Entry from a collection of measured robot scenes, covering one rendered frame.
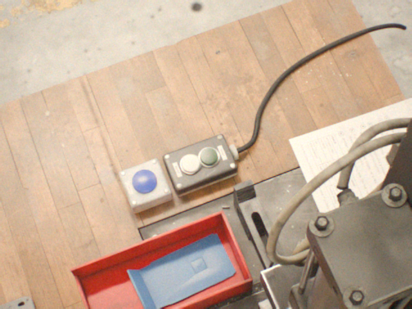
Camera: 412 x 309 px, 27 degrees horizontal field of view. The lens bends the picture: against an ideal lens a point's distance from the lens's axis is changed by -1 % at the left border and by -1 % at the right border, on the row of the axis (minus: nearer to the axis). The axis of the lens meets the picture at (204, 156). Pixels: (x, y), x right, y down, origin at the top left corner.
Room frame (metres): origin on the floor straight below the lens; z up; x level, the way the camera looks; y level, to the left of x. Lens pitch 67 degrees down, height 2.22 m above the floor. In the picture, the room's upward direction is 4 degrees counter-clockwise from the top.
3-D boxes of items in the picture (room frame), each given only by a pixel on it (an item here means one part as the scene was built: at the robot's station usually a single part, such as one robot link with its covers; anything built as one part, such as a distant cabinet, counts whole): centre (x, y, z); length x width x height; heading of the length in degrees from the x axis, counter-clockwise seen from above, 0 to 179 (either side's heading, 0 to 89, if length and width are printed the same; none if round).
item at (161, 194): (0.51, 0.10, 0.90); 0.07 x 0.07 x 0.06; 18
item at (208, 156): (0.54, -0.01, 0.93); 0.03 x 0.03 x 0.02
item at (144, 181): (0.51, 0.10, 0.93); 0.04 x 0.04 x 0.02
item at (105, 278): (0.35, 0.08, 0.93); 0.25 x 0.12 x 0.06; 108
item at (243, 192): (0.44, -0.06, 0.95); 0.06 x 0.03 x 0.09; 18
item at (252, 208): (0.38, -0.08, 0.95); 0.15 x 0.03 x 0.10; 18
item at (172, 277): (0.36, 0.05, 0.92); 0.15 x 0.07 x 0.03; 112
